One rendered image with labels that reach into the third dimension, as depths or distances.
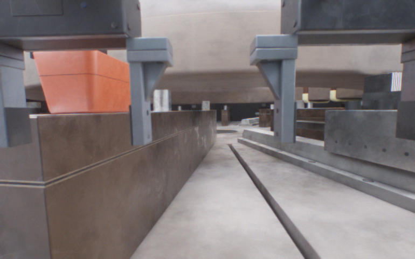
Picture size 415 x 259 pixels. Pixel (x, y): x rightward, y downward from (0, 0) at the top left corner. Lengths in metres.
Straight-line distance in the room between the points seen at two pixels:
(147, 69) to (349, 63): 1.07
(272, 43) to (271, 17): 0.85
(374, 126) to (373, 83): 0.25
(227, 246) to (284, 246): 0.16
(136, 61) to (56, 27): 0.07
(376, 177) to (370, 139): 0.20
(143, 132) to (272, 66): 0.14
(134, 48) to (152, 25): 0.87
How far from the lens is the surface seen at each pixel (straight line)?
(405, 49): 0.31
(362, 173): 1.24
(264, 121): 4.30
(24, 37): 0.26
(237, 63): 0.97
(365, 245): 0.78
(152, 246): 0.68
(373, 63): 1.30
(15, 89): 0.29
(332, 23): 0.23
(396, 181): 1.16
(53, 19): 0.24
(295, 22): 0.22
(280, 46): 0.22
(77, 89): 0.49
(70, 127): 0.41
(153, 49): 0.21
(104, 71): 0.50
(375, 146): 1.08
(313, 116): 2.45
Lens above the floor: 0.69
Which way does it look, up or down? 6 degrees down
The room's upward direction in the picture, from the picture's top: 1 degrees counter-clockwise
